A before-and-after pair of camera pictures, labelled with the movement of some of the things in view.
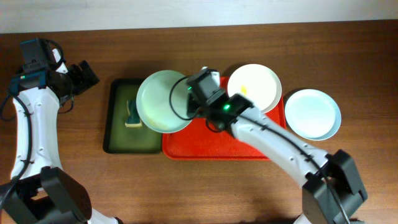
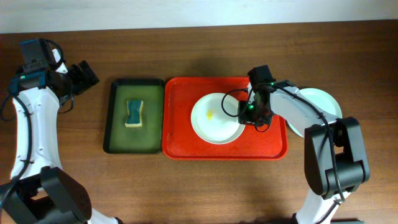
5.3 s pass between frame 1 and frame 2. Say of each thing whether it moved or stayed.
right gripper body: moved
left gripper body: stayed
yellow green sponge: stayed
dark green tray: stayed
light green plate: moved
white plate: moved
